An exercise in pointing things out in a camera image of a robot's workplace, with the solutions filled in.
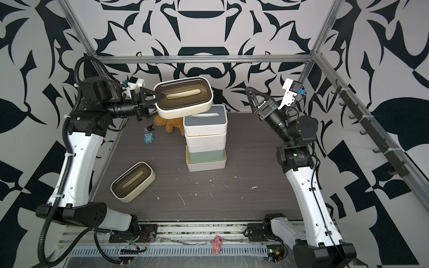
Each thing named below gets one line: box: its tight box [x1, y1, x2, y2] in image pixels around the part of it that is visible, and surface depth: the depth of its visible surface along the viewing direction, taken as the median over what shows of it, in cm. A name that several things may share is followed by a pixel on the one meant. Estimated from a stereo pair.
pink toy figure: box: [211, 235, 223, 256], surface depth 71 cm
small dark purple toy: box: [144, 123, 155, 134], surface depth 111 cm
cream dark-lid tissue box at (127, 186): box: [110, 161, 157, 204], surface depth 85 cm
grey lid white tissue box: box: [183, 103, 228, 137], surface depth 69 cm
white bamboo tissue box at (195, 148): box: [187, 142, 227, 153], surface depth 77 cm
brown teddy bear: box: [154, 115, 185, 137], surface depth 110 cm
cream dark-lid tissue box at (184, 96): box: [153, 76, 214, 120], surface depth 58 cm
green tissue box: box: [188, 149, 226, 164], surface depth 87 cm
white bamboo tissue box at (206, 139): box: [184, 131, 228, 147], surface depth 72 cm
